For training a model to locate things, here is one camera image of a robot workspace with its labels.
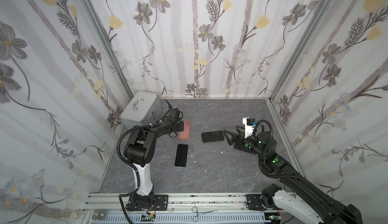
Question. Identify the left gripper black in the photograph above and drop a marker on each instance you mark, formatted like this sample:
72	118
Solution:
176	125

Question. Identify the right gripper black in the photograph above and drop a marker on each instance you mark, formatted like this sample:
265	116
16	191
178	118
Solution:
237	139

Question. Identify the pink phone case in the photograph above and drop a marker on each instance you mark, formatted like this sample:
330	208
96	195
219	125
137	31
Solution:
185	134

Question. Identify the phone with black screen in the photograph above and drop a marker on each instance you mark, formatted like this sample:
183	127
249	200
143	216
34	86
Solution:
181	155

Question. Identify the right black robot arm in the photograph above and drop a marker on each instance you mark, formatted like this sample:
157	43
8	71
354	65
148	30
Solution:
310	205

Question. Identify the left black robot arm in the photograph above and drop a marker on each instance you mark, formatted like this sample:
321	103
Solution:
140	149

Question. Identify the black phone middle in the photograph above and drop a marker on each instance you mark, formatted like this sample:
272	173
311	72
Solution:
213	136

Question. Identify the silver first aid case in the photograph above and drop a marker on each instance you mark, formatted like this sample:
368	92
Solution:
143	109

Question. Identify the metal scissors forceps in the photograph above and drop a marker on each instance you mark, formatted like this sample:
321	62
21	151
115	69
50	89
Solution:
198	213

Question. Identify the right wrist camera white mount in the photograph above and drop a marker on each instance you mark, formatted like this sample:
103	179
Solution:
250	126

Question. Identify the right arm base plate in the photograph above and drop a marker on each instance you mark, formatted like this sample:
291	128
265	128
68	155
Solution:
259	202

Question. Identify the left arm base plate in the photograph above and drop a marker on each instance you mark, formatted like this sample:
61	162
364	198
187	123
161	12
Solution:
159	202

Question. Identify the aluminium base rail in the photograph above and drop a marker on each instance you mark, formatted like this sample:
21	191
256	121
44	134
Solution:
231	209

